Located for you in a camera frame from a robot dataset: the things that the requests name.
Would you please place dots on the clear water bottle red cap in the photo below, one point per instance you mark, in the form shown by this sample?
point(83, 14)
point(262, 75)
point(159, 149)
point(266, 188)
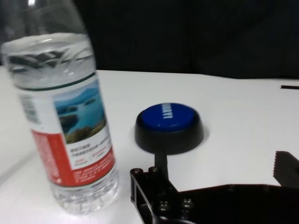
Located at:
point(70, 140)

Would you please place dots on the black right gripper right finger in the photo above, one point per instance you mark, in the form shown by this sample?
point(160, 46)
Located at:
point(287, 170)

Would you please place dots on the black corner tape mark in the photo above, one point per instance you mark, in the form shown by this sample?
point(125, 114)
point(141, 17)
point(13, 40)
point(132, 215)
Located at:
point(290, 87)

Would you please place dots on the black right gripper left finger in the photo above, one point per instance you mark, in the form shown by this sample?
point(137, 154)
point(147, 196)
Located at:
point(161, 179)

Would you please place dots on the black curtain backdrop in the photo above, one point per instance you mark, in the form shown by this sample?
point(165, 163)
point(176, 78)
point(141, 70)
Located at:
point(187, 35)

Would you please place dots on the blue round lid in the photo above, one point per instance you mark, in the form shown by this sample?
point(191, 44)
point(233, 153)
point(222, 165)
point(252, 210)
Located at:
point(168, 137)

